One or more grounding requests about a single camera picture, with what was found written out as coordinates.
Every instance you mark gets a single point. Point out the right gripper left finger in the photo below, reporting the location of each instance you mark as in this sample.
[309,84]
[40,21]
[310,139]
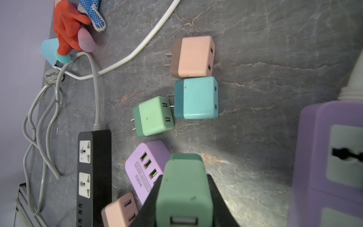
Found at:
[147,215]

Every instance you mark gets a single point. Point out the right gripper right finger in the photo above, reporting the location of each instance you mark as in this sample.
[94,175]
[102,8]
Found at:
[221,214]

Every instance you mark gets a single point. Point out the pink charger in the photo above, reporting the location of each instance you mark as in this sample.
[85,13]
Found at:
[120,213]

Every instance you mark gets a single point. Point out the green charger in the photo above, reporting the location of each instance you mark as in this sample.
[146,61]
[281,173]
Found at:
[184,198]

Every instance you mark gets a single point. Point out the purple power strip front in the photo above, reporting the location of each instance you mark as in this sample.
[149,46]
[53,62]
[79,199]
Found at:
[145,165]

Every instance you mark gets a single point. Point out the purple power strip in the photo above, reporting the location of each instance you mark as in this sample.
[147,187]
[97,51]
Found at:
[145,165]
[327,186]

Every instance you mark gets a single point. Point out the black power strip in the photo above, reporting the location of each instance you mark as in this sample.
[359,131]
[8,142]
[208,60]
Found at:
[94,177]

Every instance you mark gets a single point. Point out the green USB charger plug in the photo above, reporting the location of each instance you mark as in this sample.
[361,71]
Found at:
[153,116]

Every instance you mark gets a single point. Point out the teal charger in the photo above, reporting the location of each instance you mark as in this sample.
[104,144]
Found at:
[196,98]

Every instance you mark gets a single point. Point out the pink USB charger plug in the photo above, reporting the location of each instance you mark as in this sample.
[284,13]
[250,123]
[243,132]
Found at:
[192,57]

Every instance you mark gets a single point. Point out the red rubber glove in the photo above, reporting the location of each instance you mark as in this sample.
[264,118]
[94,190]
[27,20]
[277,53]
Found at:
[67,22]

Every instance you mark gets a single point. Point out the blue patterned glove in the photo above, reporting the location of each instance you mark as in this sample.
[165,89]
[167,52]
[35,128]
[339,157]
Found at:
[90,7]

